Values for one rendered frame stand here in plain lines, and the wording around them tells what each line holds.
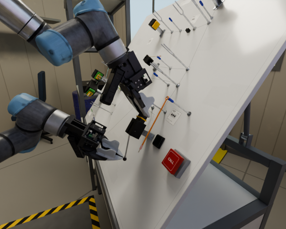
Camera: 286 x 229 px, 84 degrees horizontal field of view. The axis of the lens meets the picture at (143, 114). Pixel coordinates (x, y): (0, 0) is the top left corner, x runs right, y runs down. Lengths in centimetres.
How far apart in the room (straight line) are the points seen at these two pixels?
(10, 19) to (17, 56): 297
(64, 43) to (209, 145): 42
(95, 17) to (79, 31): 6
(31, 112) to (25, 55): 302
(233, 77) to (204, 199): 53
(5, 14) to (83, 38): 19
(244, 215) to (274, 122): 187
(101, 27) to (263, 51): 41
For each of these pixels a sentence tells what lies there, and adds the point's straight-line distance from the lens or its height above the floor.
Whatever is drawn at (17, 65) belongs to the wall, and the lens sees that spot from 351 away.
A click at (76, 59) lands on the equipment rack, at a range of 146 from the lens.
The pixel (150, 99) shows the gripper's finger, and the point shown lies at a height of 124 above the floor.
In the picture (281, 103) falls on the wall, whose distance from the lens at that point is 250.
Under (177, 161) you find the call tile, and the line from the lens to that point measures 43.
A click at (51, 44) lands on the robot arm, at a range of 43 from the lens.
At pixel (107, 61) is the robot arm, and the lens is 48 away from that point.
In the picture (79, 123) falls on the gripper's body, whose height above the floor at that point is 119.
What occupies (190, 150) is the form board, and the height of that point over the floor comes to 114.
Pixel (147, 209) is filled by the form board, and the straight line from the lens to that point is 52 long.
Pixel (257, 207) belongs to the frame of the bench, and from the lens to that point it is 88.
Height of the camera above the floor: 137
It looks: 20 degrees down
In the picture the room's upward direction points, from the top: straight up
